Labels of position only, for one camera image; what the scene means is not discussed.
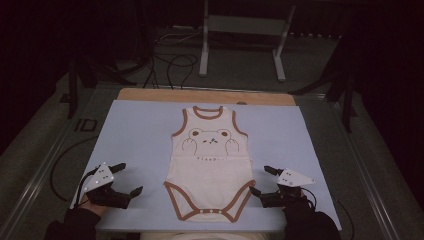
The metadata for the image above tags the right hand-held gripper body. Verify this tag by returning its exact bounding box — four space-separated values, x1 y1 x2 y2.
261 167 317 209

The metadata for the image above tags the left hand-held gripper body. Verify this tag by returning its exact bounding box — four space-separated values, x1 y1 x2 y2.
82 162 133 210

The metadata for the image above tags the cream baby bodysuit brown trim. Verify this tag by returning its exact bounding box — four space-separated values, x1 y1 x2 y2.
163 105 257 224

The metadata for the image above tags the person's left hand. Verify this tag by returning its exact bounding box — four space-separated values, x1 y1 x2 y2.
79 195 108 218

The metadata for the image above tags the person's right hand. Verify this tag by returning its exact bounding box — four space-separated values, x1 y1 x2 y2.
282 187 315 215

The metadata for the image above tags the light blue mat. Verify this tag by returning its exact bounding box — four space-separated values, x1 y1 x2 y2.
69 99 343 233

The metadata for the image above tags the person's torso light clothing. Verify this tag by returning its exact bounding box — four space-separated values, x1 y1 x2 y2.
139 231 268 240

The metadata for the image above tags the wooden table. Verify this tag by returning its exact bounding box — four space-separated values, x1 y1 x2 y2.
116 87 297 107

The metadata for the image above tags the black metal stand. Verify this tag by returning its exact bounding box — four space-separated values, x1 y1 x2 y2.
59 55 138 120
287 33 358 134

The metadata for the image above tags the white metal stand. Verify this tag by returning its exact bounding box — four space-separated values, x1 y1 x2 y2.
198 0 297 83

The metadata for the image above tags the right hand-held gripper black cable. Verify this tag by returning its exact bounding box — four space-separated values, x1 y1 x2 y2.
300 187 318 208

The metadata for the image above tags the hand-held gripper black cable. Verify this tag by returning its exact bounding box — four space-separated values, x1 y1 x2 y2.
75 168 99 208
300 187 318 208

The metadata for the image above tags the left hand-held gripper black cable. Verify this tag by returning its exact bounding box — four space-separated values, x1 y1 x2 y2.
75 168 99 208

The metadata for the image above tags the long black floor cable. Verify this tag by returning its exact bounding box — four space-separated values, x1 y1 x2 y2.
49 134 100 203

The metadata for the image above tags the thin black floor cable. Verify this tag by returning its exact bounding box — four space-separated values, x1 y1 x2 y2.
333 198 355 240

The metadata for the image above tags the grey metal rail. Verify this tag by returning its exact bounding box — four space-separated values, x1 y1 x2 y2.
0 99 101 239
328 98 403 240

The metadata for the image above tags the bundle of black floor cables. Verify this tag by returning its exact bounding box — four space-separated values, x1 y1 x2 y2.
141 28 205 91

